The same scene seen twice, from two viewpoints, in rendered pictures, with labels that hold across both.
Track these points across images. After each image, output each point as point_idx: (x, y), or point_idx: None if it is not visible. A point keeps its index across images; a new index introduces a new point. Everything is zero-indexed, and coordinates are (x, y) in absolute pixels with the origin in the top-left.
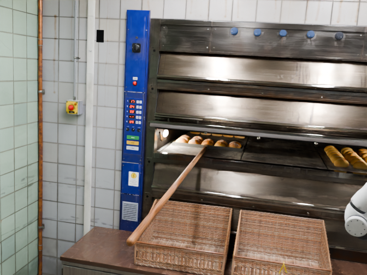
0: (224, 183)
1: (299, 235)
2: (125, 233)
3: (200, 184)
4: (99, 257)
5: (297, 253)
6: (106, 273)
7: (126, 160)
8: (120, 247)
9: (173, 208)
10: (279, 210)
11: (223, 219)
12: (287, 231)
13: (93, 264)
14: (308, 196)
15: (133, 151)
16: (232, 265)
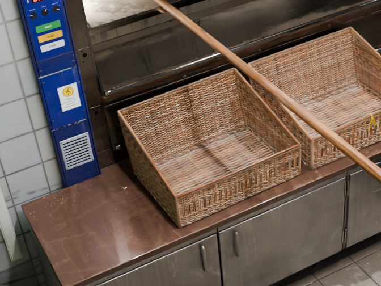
0: (214, 34)
1: (327, 62)
2: (87, 188)
3: (179, 53)
4: (121, 251)
5: (332, 86)
6: (147, 265)
7: (47, 71)
8: (121, 215)
9: (150, 110)
10: (293, 39)
11: (227, 89)
12: (313, 63)
13: (125, 265)
14: (328, 2)
15: (56, 50)
16: (312, 152)
